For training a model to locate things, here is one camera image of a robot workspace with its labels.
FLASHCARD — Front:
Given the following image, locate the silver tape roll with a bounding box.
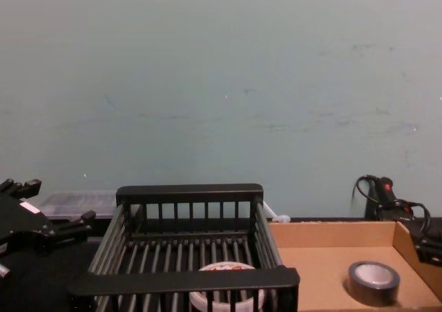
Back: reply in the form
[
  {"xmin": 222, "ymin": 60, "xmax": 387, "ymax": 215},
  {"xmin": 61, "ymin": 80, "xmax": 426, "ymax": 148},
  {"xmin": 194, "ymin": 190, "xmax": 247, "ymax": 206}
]
[{"xmin": 347, "ymin": 260, "xmax": 401, "ymax": 306}]

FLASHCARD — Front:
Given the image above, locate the white three-armed plastic piece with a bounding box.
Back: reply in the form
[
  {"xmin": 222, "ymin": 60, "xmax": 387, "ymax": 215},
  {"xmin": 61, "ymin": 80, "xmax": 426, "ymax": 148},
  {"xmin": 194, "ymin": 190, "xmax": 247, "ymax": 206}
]
[{"xmin": 262, "ymin": 201, "xmax": 291, "ymax": 224}]

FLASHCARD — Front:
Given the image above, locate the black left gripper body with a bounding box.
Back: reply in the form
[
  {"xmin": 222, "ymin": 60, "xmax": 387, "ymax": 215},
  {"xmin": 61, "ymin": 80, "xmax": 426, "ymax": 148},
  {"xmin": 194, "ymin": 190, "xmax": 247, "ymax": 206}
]
[{"xmin": 0, "ymin": 195, "xmax": 56, "ymax": 257}]

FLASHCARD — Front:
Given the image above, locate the black table cloth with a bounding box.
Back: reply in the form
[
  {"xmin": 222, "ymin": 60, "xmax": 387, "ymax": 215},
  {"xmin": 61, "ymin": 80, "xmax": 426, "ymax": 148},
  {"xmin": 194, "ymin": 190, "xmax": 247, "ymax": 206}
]
[{"xmin": 0, "ymin": 216, "xmax": 442, "ymax": 312}]

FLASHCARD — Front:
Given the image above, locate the black corded tool red switch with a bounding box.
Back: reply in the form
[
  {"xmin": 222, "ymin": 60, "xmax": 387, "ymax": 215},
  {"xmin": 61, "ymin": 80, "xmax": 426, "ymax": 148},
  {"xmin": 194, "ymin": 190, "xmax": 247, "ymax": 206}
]
[{"xmin": 352, "ymin": 175, "xmax": 432, "ymax": 237}]

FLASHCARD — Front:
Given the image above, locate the white tape roll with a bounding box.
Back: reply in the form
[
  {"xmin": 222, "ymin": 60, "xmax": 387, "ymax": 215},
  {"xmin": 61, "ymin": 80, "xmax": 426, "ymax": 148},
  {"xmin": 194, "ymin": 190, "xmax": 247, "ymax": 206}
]
[{"xmin": 189, "ymin": 262, "xmax": 267, "ymax": 311}]

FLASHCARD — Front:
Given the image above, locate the black rack with steel bars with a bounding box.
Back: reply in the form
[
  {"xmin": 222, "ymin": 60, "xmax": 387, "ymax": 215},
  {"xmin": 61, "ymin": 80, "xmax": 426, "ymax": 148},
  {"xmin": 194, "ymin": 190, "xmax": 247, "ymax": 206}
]
[{"xmin": 67, "ymin": 183, "xmax": 300, "ymax": 312}]

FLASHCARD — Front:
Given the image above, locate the shallow brown cardboard tray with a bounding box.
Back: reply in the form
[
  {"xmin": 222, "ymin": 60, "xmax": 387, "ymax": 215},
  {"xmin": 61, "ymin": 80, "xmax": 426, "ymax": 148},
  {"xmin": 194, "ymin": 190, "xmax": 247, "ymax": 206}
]
[{"xmin": 267, "ymin": 220, "xmax": 442, "ymax": 312}]

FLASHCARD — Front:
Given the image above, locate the clear plastic case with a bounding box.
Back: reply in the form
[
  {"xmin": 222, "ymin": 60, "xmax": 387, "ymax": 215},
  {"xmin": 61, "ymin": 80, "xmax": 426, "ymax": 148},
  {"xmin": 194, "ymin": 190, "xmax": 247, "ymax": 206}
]
[{"xmin": 36, "ymin": 190, "xmax": 118, "ymax": 220}]

